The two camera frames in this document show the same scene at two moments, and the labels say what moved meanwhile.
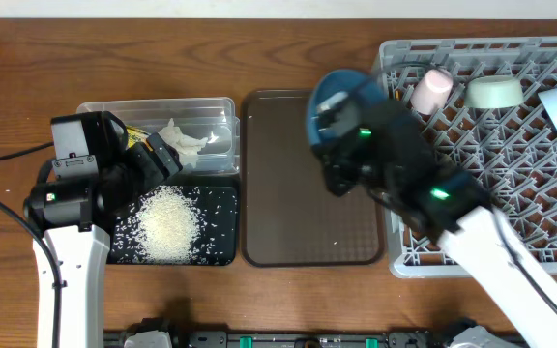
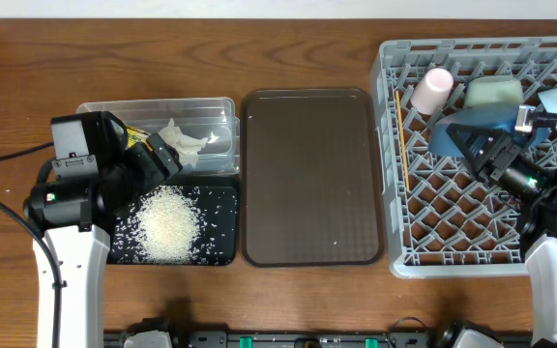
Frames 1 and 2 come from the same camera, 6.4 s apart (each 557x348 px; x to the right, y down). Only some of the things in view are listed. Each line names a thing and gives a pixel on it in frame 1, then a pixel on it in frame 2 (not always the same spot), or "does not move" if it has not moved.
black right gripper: (341, 177) → (499, 142)
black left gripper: (150, 176) does not move
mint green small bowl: (494, 92) does not move
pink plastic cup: (430, 94) does not move
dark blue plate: (361, 85) → (500, 118)
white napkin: (188, 147) does not move
